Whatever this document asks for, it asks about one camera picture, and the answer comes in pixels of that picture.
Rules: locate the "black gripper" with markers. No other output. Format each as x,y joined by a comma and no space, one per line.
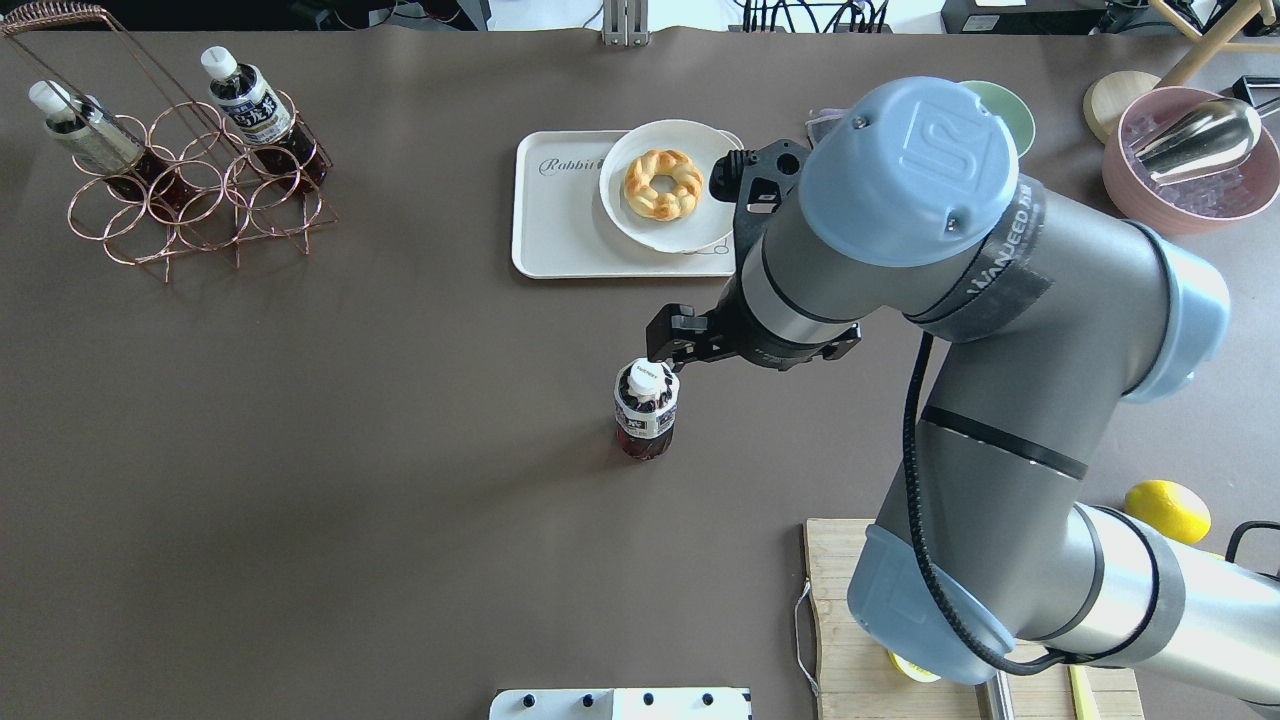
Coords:
762,351

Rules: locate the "tea bottle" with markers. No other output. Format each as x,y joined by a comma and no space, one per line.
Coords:
645,396

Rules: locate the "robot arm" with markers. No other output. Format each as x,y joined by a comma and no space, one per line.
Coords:
1039,316

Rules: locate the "white serving tray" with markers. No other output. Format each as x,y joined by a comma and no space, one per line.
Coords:
560,229

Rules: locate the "tea bottle rack back right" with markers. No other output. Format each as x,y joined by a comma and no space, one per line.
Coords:
284,145

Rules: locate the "tea bottle rack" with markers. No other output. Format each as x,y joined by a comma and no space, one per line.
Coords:
284,145
93,137

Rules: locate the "tea bottle rack back left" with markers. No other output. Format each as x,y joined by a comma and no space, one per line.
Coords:
93,137

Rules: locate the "white round plate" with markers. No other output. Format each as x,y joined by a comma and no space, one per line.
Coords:
710,223

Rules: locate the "grey folded cloth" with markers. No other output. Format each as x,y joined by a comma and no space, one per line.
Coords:
821,122

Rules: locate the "wooden cutting board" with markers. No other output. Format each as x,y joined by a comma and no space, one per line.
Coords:
857,680

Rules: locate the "half lemon slice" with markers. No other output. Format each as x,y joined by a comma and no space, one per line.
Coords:
912,671

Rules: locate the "mint green bowl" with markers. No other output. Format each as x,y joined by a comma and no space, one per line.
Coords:
1009,107

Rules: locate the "steel muddler black tip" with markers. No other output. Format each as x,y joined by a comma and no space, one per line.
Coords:
994,698

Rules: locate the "wooden cup stand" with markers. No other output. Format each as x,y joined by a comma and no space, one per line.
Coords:
1110,95

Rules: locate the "yellow lemon far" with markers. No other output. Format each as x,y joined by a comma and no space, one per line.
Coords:
1171,508

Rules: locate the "yellow plastic knife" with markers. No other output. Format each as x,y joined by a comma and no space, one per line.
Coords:
1080,695

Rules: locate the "pink bowl of ice cubes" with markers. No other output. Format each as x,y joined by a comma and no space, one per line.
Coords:
1193,207

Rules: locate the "metal ice scoop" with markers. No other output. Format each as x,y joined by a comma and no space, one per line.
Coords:
1214,136

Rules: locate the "braided ring donut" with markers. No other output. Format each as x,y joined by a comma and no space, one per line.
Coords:
663,185

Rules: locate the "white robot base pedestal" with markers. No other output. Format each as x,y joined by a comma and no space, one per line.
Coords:
685,702

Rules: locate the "copper wire bottle rack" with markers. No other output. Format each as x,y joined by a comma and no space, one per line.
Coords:
235,201

